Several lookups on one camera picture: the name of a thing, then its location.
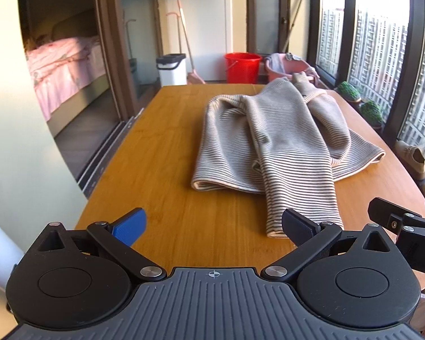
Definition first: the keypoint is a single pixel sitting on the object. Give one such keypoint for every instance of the red plastic bucket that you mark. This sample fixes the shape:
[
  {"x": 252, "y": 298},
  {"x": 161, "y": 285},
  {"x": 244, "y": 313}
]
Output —
[{"x": 242, "y": 69}]

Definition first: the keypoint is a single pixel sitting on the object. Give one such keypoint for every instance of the pink broom with dustpan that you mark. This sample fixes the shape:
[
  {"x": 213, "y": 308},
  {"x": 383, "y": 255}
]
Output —
[{"x": 187, "y": 46}]

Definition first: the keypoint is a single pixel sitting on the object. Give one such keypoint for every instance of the pink plastic bucket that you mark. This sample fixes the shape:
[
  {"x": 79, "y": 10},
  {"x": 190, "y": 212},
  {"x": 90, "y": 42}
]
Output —
[{"x": 279, "y": 71}]

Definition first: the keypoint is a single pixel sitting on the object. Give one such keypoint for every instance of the dark window frame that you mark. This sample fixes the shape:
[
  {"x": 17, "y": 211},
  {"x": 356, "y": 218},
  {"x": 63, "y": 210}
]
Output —
[{"x": 409, "y": 60}]

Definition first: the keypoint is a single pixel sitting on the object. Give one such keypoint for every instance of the striped beige sweater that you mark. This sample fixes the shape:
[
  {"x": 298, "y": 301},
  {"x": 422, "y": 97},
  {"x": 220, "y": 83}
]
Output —
[{"x": 269, "y": 141}]

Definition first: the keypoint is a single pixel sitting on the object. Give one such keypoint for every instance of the bed with pink blanket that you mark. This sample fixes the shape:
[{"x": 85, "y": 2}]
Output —
[{"x": 63, "y": 67}]

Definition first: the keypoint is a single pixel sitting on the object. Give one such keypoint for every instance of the leaning mop poles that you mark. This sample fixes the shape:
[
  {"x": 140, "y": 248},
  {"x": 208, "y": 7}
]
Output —
[{"x": 294, "y": 14}]

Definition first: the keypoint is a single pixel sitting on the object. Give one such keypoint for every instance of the frosted glass door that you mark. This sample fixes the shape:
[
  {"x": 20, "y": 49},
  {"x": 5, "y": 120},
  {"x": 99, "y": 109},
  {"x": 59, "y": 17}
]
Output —
[{"x": 267, "y": 14}]

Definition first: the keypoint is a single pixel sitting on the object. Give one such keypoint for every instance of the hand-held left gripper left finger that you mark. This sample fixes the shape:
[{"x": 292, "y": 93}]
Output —
[{"x": 129, "y": 226}]

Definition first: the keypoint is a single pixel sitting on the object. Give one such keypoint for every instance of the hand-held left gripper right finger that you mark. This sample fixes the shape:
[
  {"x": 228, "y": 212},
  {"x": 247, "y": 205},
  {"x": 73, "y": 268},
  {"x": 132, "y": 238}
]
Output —
[{"x": 299, "y": 225}]

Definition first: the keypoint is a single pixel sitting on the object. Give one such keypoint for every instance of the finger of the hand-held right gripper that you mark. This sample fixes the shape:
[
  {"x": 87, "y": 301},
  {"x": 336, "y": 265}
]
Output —
[{"x": 387, "y": 212}]

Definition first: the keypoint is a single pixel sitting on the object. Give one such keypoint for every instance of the brown sliding glass door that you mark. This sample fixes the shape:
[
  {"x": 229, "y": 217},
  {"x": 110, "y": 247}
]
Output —
[{"x": 108, "y": 24}]

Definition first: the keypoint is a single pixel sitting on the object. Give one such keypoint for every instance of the small potted green plant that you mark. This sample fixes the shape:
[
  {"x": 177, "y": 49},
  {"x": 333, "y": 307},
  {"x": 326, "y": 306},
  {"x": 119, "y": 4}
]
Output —
[
  {"x": 349, "y": 91},
  {"x": 372, "y": 111}
]

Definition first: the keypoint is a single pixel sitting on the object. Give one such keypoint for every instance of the white trash bin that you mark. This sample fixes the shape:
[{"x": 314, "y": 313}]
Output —
[{"x": 171, "y": 72}]

